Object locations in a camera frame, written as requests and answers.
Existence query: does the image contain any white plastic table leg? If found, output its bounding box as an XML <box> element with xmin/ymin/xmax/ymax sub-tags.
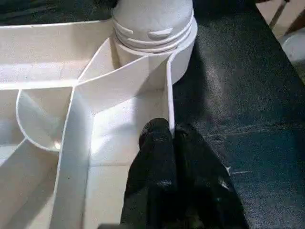
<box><xmin>111</xmin><ymin>0</ymin><xmax>197</xmax><ymax>53</ymax></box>

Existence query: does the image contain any white plastic table top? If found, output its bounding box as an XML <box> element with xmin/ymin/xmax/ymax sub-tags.
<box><xmin>0</xmin><ymin>19</ymin><xmax>198</xmax><ymax>229</ymax></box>

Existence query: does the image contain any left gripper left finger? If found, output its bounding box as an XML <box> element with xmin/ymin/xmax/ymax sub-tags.
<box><xmin>119</xmin><ymin>118</ymin><xmax>178</xmax><ymax>229</ymax></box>

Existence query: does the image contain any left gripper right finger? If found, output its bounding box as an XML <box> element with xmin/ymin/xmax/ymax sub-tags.
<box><xmin>174</xmin><ymin>123</ymin><xmax>251</xmax><ymax>229</ymax></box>

